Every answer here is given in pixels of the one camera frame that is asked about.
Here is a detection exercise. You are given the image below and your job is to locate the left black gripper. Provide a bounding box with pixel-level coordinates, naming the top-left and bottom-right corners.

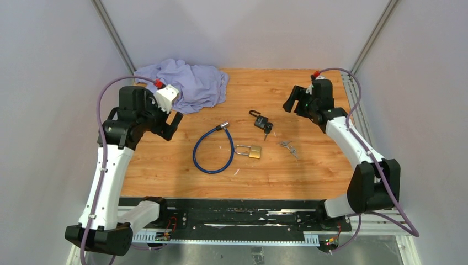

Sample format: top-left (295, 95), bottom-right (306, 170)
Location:
top-left (137, 91), bottom-right (183, 140)

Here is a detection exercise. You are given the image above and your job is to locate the black head key pair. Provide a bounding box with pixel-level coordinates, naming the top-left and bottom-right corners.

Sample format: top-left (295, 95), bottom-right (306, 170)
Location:
top-left (263, 122), bottom-right (273, 141)

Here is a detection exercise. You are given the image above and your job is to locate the small black padlock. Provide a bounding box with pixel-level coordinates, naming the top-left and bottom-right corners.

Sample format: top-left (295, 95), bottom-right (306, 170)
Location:
top-left (249, 110), bottom-right (269, 129)

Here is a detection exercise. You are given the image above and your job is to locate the blue cable lock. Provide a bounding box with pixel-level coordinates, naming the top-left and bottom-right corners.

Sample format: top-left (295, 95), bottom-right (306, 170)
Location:
top-left (192, 121), bottom-right (235, 174)

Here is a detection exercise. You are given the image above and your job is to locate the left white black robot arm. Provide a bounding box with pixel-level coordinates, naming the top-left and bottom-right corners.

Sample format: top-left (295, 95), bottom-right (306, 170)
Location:
top-left (65, 85), bottom-right (183, 256)

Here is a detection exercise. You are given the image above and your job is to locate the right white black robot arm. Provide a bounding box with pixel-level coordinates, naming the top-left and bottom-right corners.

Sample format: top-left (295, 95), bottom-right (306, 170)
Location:
top-left (283, 79), bottom-right (401, 230)

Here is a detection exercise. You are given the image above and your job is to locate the silver key bunch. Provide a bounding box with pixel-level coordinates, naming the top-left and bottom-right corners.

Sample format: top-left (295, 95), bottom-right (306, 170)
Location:
top-left (279, 141), bottom-right (298, 159)

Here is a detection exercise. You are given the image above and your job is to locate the crumpled lavender cloth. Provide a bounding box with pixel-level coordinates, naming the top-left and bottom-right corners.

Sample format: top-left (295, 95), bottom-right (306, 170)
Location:
top-left (134, 59), bottom-right (230, 114)

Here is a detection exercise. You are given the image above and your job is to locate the brass padlock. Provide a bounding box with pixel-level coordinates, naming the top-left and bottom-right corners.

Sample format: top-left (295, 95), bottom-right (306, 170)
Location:
top-left (234, 145), bottom-right (262, 159)

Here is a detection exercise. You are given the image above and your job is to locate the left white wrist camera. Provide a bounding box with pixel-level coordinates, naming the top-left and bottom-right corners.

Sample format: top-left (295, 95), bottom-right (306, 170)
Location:
top-left (154, 79), bottom-right (179, 114)

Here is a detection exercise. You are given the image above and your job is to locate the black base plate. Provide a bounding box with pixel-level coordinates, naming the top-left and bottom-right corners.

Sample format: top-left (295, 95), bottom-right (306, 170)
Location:
top-left (133, 199), bottom-right (357, 247)

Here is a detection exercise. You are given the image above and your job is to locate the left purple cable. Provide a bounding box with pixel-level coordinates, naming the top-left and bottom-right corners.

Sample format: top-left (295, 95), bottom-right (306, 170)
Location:
top-left (79, 76), bottom-right (158, 265)

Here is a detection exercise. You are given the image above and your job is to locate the purple cable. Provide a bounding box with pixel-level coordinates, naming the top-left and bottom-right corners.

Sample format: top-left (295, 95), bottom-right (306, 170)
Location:
top-left (318, 67), bottom-right (421, 254)
top-left (79, 76), bottom-right (158, 265)

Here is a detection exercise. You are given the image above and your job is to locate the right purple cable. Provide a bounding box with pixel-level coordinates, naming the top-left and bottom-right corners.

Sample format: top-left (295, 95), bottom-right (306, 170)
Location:
top-left (318, 67), bottom-right (421, 254)

